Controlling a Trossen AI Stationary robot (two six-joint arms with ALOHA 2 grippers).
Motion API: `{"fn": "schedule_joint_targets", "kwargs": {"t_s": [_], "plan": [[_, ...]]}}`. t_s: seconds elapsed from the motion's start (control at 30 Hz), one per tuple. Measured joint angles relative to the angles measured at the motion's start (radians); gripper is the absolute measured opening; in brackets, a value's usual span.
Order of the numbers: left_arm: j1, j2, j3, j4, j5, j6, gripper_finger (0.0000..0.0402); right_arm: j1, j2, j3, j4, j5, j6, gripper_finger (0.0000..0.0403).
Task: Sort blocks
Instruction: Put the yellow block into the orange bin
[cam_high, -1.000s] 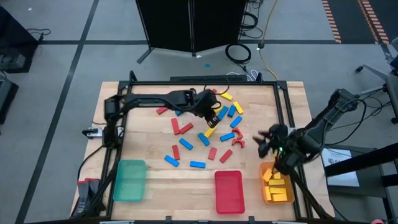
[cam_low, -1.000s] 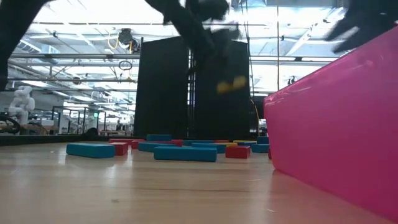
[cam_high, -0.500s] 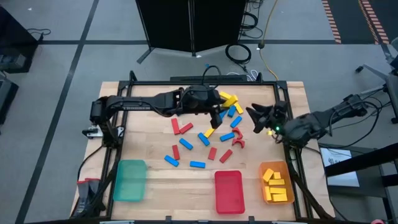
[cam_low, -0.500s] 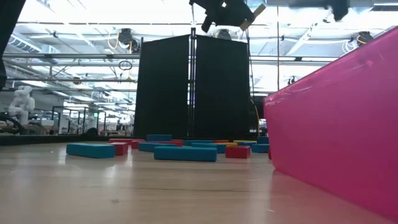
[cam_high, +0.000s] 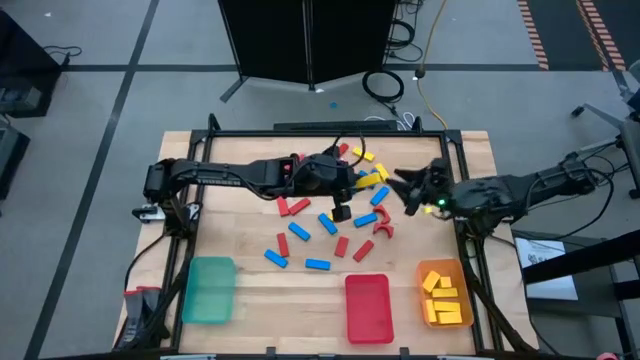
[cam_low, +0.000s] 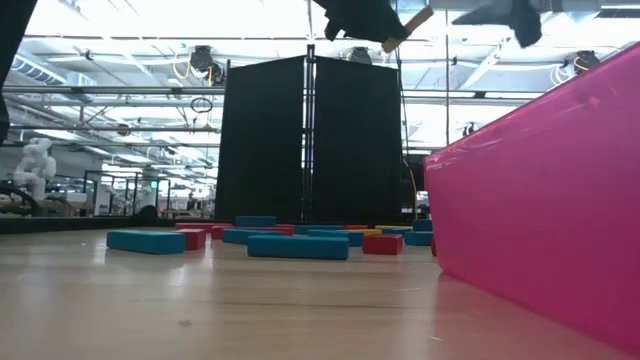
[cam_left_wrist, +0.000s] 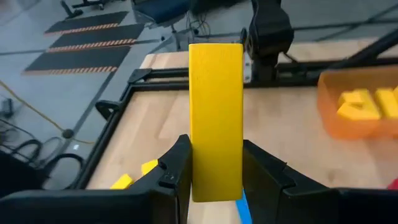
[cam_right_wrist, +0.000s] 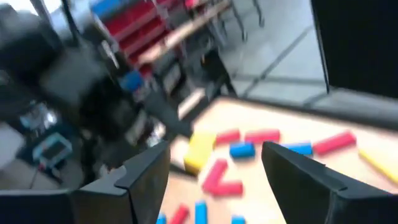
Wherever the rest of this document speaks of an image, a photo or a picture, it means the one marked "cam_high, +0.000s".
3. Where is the white paper sheet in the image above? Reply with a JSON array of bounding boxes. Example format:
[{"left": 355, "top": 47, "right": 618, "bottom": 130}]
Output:
[{"left": 514, "top": 237, "right": 580, "bottom": 303}]

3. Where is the red and black tool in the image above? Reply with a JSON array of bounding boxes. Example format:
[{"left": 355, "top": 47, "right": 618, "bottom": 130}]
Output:
[{"left": 117, "top": 285, "right": 172, "bottom": 351}]

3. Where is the green translucent plastic bin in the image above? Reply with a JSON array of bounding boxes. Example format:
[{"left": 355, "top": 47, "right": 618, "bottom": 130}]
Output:
[{"left": 181, "top": 256, "right": 237, "bottom": 325}]

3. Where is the black flat bar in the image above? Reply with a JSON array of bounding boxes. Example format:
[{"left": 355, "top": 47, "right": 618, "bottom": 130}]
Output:
[{"left": 273, "top": 119, "right": 400, "bottom": 133}]

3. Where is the black floor box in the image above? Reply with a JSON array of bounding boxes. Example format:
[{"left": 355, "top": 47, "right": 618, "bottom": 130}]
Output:
[{"left": 0, "top": 113, "right": 31, "bottom": 201}]

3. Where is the black aluminium table frame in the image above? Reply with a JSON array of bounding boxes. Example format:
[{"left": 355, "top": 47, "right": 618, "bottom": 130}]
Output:
[{"left": 112, "top": 113, "right": 539, "bottom": 357}]

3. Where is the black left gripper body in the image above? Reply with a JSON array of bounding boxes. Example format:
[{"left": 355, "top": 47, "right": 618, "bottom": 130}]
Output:
[{"left": 298, "top": 152, "right": 358, "bottom": 224}]

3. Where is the red translucent plastic bin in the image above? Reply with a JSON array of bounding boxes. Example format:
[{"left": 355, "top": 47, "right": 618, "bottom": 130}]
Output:
[{"left": 344, "top": 273, "right": 395, "bottom": 346}]

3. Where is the black side stand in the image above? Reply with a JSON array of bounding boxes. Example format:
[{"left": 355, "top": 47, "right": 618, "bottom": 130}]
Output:
[{"left": 521, "top": 229, "right": 640, "bottom": 360}]

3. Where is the black folding partition screen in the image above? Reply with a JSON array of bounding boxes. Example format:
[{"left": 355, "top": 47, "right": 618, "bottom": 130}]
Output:
[{"left": 218, "top": 0, "right": 399, "bottom": 85}]

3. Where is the coiled black cable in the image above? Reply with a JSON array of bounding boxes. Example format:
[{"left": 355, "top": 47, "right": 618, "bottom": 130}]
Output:
[{"left": 361, "top": 68, "right": 405, "bottom": 104}]

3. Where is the yellow power cable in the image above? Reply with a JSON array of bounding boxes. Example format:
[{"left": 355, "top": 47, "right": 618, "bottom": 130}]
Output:
[{"left": 416, "top": 0, "right": 450, "bottom": 131}]

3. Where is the grey office chair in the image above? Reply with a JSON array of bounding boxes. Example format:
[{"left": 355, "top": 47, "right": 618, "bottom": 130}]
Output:
[{"left": 571, "top": 59, "right": 640, "bottom": 200}]

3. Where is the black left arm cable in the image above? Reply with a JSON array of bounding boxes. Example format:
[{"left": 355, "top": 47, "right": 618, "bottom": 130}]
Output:
[{"left": 323, "top": 132, "right": 369, "bottom": 169}]

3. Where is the orange translucent plastic bin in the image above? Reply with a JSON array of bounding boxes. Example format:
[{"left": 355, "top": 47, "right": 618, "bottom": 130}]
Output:
[{"left": 416, "top": 258, "right": 475, "bottom": 330}]

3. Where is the white cable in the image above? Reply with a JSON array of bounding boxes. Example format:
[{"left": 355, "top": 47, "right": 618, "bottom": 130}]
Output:
[{"left": 363, "top": 112, "right": 417, "bottom": 132}]

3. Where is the black cabinet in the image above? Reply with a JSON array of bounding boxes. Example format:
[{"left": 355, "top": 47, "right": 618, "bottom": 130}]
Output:
[{"left": 0, "top": 9, "right": 64, "bottom": 119}]

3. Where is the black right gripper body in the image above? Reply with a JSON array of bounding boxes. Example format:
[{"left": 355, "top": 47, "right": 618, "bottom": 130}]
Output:
[{"left": 405, "top": 158, "right": 454, "bottom": 216}]

